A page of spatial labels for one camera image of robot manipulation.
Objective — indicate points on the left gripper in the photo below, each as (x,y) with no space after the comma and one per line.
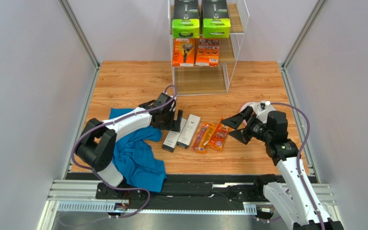
(174,125)

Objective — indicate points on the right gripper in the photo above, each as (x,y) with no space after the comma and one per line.
(246,124)

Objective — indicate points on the white tall box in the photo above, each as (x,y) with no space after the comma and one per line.
(172,137)
(188,132)

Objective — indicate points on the black green razor box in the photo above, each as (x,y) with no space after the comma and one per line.
(186,19)
(215,19)

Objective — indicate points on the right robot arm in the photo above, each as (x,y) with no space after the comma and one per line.
(299,207)

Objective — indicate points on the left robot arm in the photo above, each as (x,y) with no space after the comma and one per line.
(96,144)

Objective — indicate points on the orange disposable razor pack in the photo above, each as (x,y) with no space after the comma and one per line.
(219,136)

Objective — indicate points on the orange toothbrush pack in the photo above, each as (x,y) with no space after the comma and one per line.
(203,137)

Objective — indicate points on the blue cloth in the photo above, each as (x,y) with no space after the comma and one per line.
(133,158)

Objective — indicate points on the orange razor box front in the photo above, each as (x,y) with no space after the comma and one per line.
(183,54)

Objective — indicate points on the orange razor box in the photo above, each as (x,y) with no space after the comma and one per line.
(208,52)
(183,54)

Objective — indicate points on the orange razor box back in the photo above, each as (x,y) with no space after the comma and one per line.
(208,52)

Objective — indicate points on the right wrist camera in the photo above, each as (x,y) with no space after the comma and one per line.
(269,109)

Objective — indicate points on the white wire shelf rack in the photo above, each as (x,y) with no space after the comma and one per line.
(198,80)

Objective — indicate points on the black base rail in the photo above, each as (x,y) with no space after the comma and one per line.
(189,192)

